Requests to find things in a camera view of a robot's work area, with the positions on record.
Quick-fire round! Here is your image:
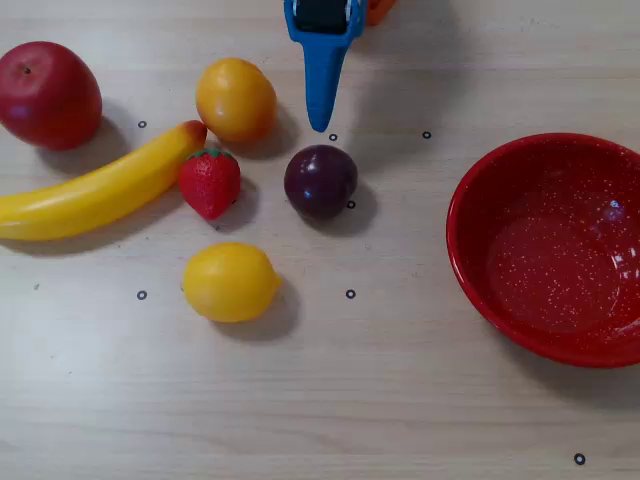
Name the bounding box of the blue gripper with motor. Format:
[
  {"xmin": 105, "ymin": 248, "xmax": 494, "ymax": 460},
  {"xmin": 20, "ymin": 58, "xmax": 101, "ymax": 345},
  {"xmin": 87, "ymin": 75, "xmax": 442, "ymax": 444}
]
[{"xmin": 283, "ymin": 0, "xmax": 369, "ymax": 134}]

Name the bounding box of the yellow toy lemon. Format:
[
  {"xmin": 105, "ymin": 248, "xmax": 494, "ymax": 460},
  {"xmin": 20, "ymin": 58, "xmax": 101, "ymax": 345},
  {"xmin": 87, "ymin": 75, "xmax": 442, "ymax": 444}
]
[{"xmin": 180, "ymin": 242, "xmax": 284, "ymax": 324}]

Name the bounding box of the red speckled bowl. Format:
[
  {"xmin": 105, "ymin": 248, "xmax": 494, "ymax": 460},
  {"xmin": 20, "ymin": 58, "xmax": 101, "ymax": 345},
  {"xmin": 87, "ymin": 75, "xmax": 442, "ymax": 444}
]
[{"xmin": 446, "ymin": 132, "xmax": 640, "ymax": 370}]

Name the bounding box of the orange toy fruit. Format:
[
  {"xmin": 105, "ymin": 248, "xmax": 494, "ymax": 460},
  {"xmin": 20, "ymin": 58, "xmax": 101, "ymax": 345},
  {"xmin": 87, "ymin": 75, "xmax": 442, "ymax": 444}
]
[{"xmin": 195, "ymin": 57, "xmax": 278, "ymax": 144}]

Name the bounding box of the dark purple toy plum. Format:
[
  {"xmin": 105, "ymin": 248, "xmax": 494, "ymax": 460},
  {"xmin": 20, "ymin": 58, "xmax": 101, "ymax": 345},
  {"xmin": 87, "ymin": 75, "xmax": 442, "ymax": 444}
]
[{"xmin": 283, "ymin": 144, "xmax": 360, "ymax": 221}]

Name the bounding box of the red toy strawberry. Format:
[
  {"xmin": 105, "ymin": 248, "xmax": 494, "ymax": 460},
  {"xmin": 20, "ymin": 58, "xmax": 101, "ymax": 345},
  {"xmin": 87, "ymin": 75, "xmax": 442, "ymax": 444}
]
[{"xmin": 178, "ymin": 147, "xmax": 242, "ymax": 222}]

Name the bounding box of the yellow toy banana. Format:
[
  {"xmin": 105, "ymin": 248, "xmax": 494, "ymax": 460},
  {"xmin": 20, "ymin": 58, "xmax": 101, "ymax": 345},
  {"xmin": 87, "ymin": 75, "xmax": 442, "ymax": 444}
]
[{"xmin": 0, "ymin": 119, "xmax": 209, "ymax": 242}]

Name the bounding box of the red toy apple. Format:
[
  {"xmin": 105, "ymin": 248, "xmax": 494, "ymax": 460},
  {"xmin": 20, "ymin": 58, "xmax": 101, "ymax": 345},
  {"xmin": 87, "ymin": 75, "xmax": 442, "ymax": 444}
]
[{"xmin": 0, "ymin": 40, "xmax": 104, "ymax": 152}]

